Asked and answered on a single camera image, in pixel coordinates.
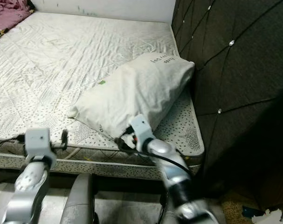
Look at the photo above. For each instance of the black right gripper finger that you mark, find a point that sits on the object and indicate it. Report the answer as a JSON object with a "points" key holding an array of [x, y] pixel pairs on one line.
{"points": [[122, 144]]}

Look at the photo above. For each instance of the white pillow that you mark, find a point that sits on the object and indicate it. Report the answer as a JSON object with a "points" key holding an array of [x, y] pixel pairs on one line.
{"points": [[136, 93]]}

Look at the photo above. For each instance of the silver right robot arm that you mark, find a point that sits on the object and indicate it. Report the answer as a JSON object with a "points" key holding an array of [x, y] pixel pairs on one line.
{"points": [[169, 158]]}

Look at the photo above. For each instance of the dotted fabric bed base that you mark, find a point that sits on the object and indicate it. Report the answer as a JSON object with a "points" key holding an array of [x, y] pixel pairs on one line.
{"points": [[113, 165]]}

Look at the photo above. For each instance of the grey left robot leg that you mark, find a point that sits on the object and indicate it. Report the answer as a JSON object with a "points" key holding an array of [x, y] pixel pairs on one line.
{"points": [[78, 205]]}

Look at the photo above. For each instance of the grey robot leg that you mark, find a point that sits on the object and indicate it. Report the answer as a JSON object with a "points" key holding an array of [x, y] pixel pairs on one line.
{"points": [[78, 205], [169, 214]]}

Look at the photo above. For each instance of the white quilted mattress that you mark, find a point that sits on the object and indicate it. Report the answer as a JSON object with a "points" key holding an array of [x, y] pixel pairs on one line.
{"points": [[48, 70]]}

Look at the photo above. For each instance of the grey right robot leg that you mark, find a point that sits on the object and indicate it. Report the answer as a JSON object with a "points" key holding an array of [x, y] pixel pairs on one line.
{"points": [[169, 214]]}

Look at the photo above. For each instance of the dark tufted headboard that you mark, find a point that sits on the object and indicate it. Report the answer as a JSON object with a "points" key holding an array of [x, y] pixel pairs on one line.
{"points": [[239, 70]]}

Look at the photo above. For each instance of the brown speckled floor mat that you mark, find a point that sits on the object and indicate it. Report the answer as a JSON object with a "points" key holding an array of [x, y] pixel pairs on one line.
{"points": [[234, 217]]}

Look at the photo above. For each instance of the pink cartoon print blanket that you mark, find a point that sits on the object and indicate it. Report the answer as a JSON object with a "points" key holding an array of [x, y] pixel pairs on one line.
{"points": [[8, 16]]}

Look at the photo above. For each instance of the small blue object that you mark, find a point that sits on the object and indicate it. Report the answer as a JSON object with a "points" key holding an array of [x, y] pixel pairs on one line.
{"points": [[248, 212]]}

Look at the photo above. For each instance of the torn white paper sheet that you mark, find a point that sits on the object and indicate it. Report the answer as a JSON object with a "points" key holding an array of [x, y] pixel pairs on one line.
{"points": [[267, 218]]}

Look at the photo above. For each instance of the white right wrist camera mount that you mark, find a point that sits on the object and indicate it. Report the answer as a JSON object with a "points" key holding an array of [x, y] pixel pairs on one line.
{"points": [[141, 128]]}

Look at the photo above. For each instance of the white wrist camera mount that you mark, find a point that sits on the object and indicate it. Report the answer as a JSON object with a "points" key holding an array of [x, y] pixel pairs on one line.
{"points": [[141, 128], [37, 141]]}

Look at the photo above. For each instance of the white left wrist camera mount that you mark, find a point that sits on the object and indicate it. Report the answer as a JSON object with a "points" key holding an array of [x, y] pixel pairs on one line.
{"points": [[37, 141]]}

